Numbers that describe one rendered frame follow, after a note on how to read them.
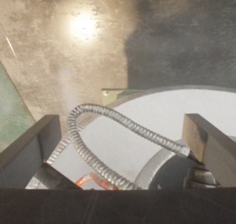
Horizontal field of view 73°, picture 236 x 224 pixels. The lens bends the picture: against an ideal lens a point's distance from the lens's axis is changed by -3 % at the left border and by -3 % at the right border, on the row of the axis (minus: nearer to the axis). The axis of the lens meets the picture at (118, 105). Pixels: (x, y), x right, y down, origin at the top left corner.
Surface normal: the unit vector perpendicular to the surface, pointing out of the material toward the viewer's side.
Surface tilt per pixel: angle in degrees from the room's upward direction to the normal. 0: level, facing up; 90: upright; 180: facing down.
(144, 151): 90
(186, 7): 0
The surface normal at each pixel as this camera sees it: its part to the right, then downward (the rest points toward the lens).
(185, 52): -0.11, 0.65
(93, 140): -0.07, -0.75
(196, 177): -0.69, -0.30
